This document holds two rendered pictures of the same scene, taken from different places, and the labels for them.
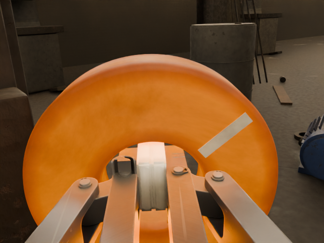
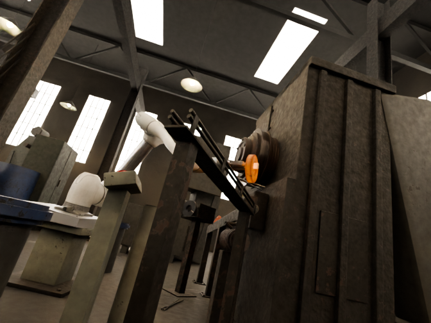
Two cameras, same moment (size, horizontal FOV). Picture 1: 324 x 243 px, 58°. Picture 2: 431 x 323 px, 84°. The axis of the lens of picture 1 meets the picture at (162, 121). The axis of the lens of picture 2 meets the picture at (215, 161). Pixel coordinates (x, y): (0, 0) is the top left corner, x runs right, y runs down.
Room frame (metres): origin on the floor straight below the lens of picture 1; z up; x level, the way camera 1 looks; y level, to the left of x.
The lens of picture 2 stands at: (0.58, -1.17, 0.43)
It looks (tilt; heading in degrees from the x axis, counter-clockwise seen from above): 19 degrees up; 119
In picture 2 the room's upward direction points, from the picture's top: 13 degrees clockwise
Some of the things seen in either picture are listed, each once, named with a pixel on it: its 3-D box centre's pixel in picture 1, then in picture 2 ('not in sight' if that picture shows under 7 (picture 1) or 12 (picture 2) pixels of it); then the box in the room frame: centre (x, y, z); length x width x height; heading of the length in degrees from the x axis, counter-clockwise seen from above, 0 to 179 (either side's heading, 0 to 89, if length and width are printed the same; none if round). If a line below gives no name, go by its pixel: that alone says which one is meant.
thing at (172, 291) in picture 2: not in sight; (188, 246); (-0.52, 0.71, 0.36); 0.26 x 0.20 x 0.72; 162
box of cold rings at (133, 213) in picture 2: not in sight; (152, 231); (-2.20, 2.29, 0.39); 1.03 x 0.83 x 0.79; 41
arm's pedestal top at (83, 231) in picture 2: not in sight; (68, 227); (-0.93, -0.12, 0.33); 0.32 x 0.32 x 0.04; 29
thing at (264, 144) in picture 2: not in sight; (253, 158); (-0.01, 0.50, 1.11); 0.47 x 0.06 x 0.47; 127
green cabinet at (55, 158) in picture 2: not in sight; (42, 183); (-3.93, 1.19, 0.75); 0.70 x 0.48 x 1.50; 127
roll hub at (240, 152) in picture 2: not in sight; (241, 154); (-0.09, 0.44, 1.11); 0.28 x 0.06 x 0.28; 127
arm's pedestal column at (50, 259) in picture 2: not in sight; (56, 255); (-0.93, -0.12, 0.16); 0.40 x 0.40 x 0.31; 29
